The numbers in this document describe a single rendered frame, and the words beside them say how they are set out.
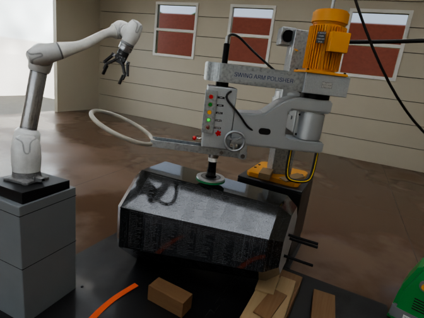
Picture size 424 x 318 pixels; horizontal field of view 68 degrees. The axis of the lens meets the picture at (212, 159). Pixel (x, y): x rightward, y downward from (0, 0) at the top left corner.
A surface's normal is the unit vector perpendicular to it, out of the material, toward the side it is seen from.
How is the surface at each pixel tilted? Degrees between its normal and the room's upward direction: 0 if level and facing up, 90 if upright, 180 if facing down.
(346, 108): 90
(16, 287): 90
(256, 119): 90
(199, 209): 45
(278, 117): 90
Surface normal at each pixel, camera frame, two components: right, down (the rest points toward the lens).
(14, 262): -0.40, 0.20
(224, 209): -0.19, -0.54
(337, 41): 0.04, 0.27
